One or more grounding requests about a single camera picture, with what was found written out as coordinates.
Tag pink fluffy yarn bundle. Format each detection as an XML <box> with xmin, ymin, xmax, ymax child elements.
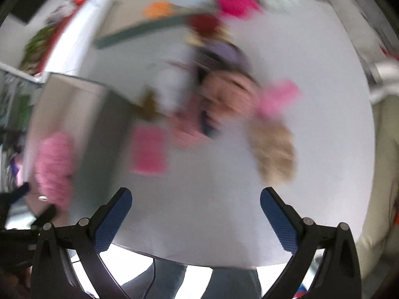
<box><xmin>34</xmin><ymin>132</ymin><xmax>75</xmax><ymax>209</ymax></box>

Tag orange knit flower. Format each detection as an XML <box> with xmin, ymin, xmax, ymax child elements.
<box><xmin>144</xmin><ymin>1</ymin><xmax>175</xmax><ymax>19</ymax></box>

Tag grey-green storage box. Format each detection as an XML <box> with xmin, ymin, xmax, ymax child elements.
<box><xmin>25</xmin><ymin>72</ymin><xmax>138</xmax><ymax>225</ymax></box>

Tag salmon pink knit piece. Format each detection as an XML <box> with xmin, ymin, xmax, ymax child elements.
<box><xmin>199</xmin><ymin>69</ymin><xmax>259</xmax><ymax>116</ymax></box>

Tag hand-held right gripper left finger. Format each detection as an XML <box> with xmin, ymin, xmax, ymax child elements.
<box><xmin>31</xmin><ymin>187</ymin><xmax>133</xmax><ymax>299</ymax></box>

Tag pink sponge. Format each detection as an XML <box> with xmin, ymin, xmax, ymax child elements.
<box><xmin>130</xmin><ymin>125</ymin><xmax>169</xmax><ymax>175</ymax></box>

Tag pink black fuzzy sock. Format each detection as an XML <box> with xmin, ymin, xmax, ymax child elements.
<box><xmin>170</xmin><ymin>100</ymin><xmax>225</xmax><ymax>145</ymax></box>

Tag purple brown knit hat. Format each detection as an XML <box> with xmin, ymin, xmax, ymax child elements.
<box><xmin>202</xmin><ymin>42</ymin><xmax>253</xmax><ymax>75</ymax></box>

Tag yellow printed wooden piece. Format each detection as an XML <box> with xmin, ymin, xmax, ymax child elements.
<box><xmin>134</xmin><ymin>89</ymin><xmax>163</xmax><ymax>120</ymax></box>

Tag grey-green shallow tray box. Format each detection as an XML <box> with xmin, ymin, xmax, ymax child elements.
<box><xmin>94</xmin><ymin>0</ymin><xmax>219</xmax><ymax>50</ymax></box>

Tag green potted plant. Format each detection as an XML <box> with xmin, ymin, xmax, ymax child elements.
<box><xmin>20</xmin><ymin>25</ymin><xmax>60</xmax><ymax>72</ymax></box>

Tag white drawstring bag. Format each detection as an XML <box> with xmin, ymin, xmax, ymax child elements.
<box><xmin>156</xmin><ymin>50</ymin><xmax>195</xmax><ymax>116</ymax></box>

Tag beige armchair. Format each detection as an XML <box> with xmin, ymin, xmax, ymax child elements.
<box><xmin>355</xmin><ymin>95</ymin><xmax>399</xmax><ymax>287</ymax></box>

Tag bright pink fluffy cloth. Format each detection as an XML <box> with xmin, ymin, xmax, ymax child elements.
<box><xmin>257</xmin><ymin>80</ymin><xmax>301</xmax><ymax>119</ymax></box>

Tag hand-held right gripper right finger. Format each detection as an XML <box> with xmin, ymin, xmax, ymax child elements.
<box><xmin>260</xmin><ymin>187</ymin><xmax>362</xmax><ymax>299</ymax></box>

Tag white cloth on sofa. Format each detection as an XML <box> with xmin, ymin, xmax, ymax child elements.
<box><xmin>369</xmin><ymin>59</ymin><xmax>399</xmax><ymax>103</ymax></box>

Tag black television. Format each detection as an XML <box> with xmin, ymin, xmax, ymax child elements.
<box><xmin>11</xmin><ymin>0</ymin><xmax>57</xmax><ymax>24</ymax></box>

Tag grey sofa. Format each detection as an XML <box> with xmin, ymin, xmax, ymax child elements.
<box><xmin>299</xmin><ymin>0</ymin><xmax>399</xmax><ymax>69</ymax></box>

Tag beige knit piece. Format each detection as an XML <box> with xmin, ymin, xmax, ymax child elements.
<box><xmin>248</xmin><ymin>121</ymin><xmax>297</xmax><ymax>184</ymax></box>

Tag person's jeans legs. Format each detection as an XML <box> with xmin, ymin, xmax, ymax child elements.
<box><xmin>120</xmin><ymin>258</ymin><xmax>262</xmax><ymax>299</ymax></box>

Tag red knit flower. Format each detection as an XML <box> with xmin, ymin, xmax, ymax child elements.
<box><xmin>187</xmin><ymin>14</ymin><xmax>223</xmax><ymax>38</ymax></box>

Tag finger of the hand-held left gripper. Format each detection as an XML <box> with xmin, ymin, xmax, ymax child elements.
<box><xmin>30</xmin><ymin>204</ymin><xmax>58</xmax><ymax>228</ymax></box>
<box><xmin>0</xmin><ymin>183</ymin><xmax>31</xmax><ymax>222</ymax></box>

